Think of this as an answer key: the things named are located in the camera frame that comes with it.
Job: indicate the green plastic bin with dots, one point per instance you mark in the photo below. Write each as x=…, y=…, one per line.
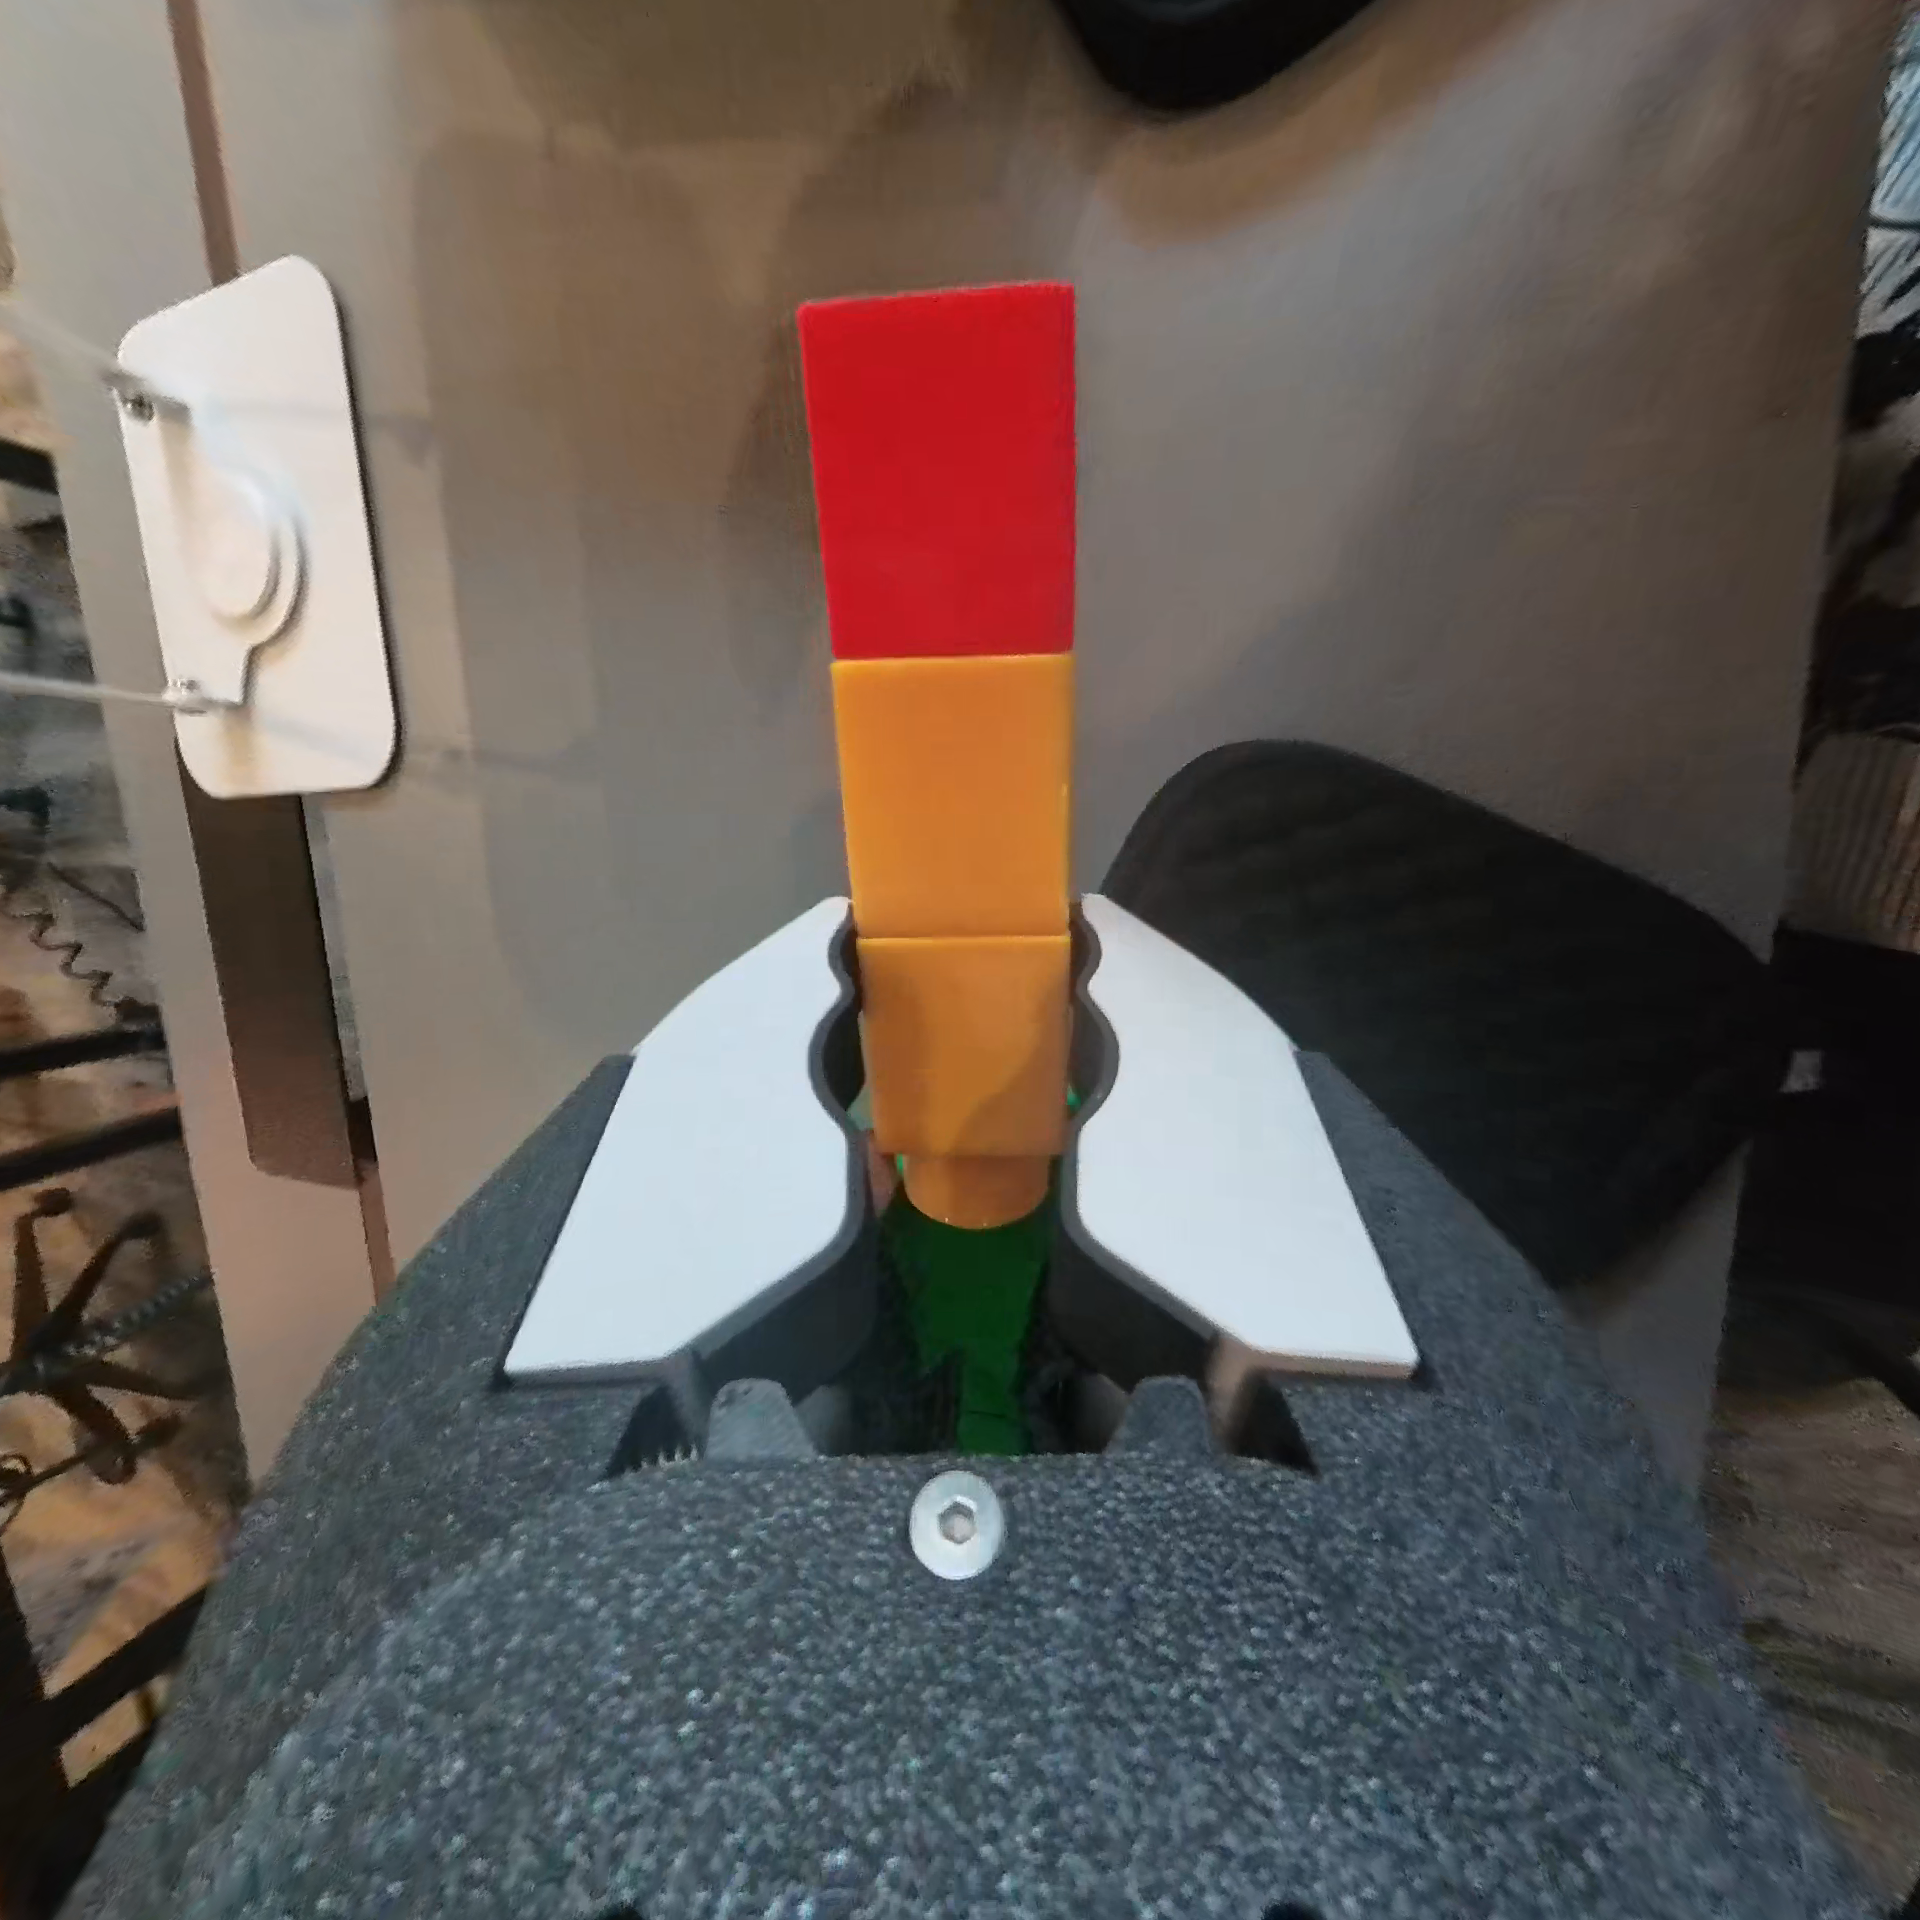
x=969, y=1320

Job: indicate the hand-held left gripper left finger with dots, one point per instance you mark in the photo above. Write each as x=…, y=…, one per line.
x=691, y=1185

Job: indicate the red mega block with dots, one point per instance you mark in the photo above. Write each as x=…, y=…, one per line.
x=938, y=465

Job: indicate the black mesh pad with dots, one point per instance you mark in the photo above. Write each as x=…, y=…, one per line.
x=1425, y=975
x=1201, y=60

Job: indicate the black office chair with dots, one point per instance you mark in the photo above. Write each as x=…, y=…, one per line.
x=61, y=1335

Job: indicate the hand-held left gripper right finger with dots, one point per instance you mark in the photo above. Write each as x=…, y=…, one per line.
x=1215, y=1170

